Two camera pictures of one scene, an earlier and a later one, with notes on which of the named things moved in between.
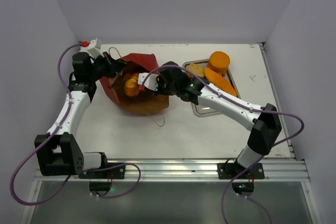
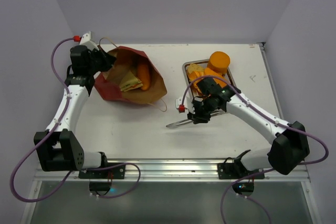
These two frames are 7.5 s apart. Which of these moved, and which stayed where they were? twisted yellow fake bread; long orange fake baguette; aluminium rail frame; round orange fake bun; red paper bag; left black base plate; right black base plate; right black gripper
Moved: red paper bag; twisted yellow fake bread; right black gripper
Stayed: right black base plate; left black base plate; aluminium rail frame; long orange fake baguette; round orange fake bun
